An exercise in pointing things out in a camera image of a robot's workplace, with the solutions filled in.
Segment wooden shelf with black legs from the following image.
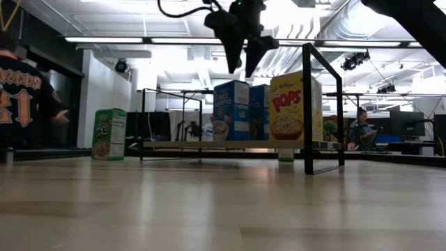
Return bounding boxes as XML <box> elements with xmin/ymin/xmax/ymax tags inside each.
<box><xmin>139</xmin><ymin>42</ymin><xmax>346</xmax><ymax>176</ymax></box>

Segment silver ventilation duct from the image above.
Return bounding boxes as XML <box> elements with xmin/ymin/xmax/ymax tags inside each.
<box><xmin>257</xmin><ymin>0</ymin><xmax>349</xmax><ymax>78</ymax></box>

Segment yellow Pops cereal box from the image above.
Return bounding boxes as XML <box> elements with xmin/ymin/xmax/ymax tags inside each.
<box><xmin>269</xmin><ymin>70</ymin><xmax>314</xmax><ymax>142</ymax></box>
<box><xmin>312</xmin><ymin>77</ymin><xmax>324</xmax><ymax>142</ymax></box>

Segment blue background object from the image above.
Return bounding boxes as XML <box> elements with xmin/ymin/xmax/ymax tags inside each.
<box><xmin>375</xmin><ymin>135</ymin><xmax>401</xmax><ymax>144</ymax></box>

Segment person's shoes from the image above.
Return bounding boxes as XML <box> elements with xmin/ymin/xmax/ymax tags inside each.
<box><xmin>0</xmin><ymin>31</ymin><xmax>70</xmax><ymax>151</ymax></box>

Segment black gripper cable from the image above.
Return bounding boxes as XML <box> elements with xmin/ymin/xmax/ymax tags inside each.
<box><xmin>156</xmin><ymin>0</ymin><xmax>213</xmax><ymax>19</ymax></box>

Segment blue Rice Krispies box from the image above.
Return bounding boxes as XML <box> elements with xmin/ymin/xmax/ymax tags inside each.
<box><xmin>213</xmin><ymin>79</ymin><xmax>250</xmax><ymax>142</ymax></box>
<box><xmin>249</xmin><ymin>84</ymin><xmax>271</xmax><ymax>142</ymax></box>

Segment black spotlight cluster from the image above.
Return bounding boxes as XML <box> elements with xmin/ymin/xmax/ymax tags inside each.
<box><xmin>376</xmin><ymin>83</ymin><xmax>397</xmax><ymax>94</ymax></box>
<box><xmin>340</xmin><ymin>50</ymin><xmax>371</xmax><ymax>72</ymax></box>

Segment black background equipment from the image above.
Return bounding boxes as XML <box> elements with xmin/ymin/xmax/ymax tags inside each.
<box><xmin>174</xmin><ymin>120</ymin><xmax>203</xmax><ymax>142</ymax></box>

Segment green red background object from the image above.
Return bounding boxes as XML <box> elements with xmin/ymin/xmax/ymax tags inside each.
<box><xmin>323</xmin><ymin>116</ymin><xmax>339</xmax><ymax>142</ymax></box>

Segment ceiling strip light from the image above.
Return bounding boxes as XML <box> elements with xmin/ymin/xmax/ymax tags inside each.
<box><xmin>151</xmin><ymin>37</ymin><xmax>223</xmax><ymax>45</ymax></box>
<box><xmin>64</xmin><ymin>36</ymin><xmax>144</xmax><ymax>44</ymax></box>
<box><xmin>323</xmin><ymin>40</ymin><xmax>401</xmax><ymax>47</ymax></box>

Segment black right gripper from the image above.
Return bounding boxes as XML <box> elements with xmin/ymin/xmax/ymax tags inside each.
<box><xmin>203</xmin><ymin>0</ymin><xmax>280</xmax><ymax>79</ymax></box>

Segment black monitor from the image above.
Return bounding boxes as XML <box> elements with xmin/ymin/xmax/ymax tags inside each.
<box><xmin>389</xmin><ymin>110</ymin><xmax>426</xmax><ymax>137</ymax></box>
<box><xmin>433</xmin><ymin>114</ymin><xmax>446</xmax><ymax>156</ymax></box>

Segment person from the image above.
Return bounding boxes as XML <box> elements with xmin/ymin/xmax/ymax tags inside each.
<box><xmin>348</xmin><ymin>107</ymin><xmax>379</xmax><ymax>151</ymax></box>

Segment black aluminium table frame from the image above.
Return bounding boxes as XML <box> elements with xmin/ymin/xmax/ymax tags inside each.
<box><xmin>0</xmin><ymin>141</ymin><xmax>446</xmax><ymax>168</ymax></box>

